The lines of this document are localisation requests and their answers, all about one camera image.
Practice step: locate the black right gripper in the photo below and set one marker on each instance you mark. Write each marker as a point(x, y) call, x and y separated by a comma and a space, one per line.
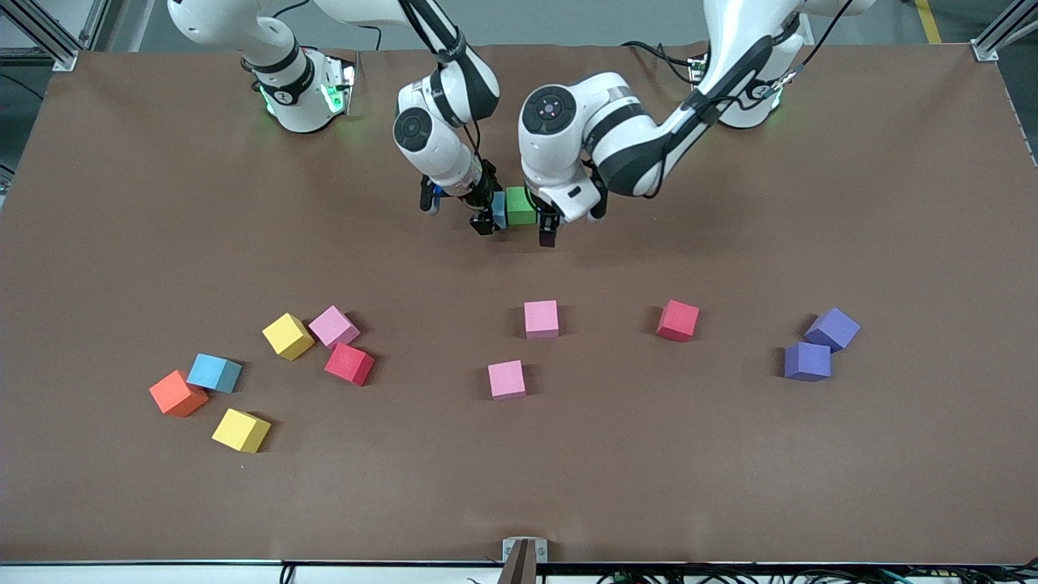
point(485, 195)

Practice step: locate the blue foam cube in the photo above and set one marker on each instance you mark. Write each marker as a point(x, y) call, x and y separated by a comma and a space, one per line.
point(499, 209)
point(212, 371)

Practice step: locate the green foam cube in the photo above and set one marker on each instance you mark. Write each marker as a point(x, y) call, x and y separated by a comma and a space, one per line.
point(521, 205)

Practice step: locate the pink foam cube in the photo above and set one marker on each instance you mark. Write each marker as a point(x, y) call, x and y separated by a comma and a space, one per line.
point(541, 318)
point(332, 324)
point(506, 379)

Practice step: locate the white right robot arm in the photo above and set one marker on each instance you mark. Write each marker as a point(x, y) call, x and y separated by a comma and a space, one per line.
point(438, 154)

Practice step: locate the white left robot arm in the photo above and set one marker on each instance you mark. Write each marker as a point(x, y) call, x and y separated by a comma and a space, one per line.
point(559, 162)

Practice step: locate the red foam cube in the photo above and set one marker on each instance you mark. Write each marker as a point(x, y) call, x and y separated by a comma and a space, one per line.
point(678, 319)
point(349, 362)

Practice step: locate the yellow foam cube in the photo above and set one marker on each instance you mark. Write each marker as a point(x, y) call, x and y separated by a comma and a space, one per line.
point(240, 428)
point(287, 334)

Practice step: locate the brown table mat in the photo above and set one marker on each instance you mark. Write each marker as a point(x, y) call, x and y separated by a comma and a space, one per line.
point(454, 470)

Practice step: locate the purple foam cube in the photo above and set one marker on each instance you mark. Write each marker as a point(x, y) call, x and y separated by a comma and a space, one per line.
point(807, 360)
point(833, 328)

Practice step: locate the orange foam cube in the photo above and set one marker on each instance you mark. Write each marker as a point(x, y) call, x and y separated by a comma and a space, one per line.
point(177, 392)

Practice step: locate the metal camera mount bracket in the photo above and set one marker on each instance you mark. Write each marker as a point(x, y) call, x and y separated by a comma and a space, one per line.
point(525, 564)

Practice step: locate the aluminium frame post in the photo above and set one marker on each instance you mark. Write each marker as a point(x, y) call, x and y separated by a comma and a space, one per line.
point(985, 50)
point(65, 58)

